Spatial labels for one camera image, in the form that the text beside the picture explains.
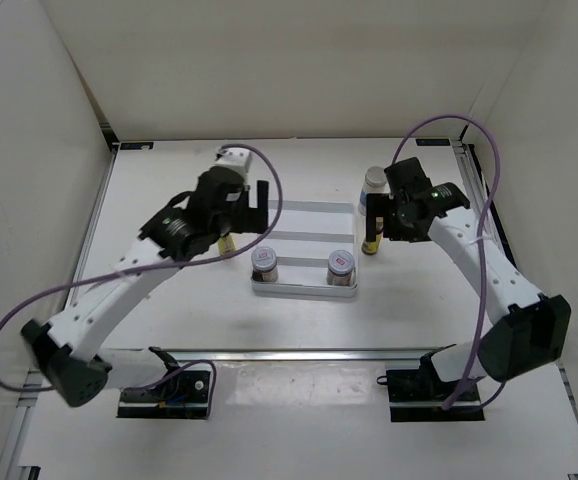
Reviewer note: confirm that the right tall white shaker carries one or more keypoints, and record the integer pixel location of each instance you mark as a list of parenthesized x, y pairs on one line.
[(375, 182)]

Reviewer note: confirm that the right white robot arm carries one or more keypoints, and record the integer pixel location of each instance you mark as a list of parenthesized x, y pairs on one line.
[(528, 328)]

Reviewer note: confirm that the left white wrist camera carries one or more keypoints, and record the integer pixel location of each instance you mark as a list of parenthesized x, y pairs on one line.
[(235, 158)]

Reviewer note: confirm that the short spice jar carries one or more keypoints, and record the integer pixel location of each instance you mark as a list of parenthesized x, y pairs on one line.
[(264, 264), (340, 268)]

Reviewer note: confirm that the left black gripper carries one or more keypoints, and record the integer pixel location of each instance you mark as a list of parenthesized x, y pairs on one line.
[(251, 219)]

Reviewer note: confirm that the aluminium front rail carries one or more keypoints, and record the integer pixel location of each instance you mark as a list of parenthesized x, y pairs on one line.
[(300, 355)]

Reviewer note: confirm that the white divided organizer tray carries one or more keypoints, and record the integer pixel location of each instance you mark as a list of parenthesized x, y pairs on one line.
[(306, 235)]

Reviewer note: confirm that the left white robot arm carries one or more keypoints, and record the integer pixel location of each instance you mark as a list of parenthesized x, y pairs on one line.
[(67, 348)]

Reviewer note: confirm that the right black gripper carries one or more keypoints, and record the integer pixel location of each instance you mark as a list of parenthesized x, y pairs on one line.
[(378, 205)]

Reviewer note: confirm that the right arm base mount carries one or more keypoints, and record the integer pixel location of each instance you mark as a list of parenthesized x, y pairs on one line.
[(412, 401)]

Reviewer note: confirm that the yellow label bottle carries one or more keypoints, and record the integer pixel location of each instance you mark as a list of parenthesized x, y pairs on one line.
[(226, 245), (370, 245)]

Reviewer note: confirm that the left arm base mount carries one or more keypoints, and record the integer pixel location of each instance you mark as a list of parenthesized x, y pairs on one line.
[(185, 392)]

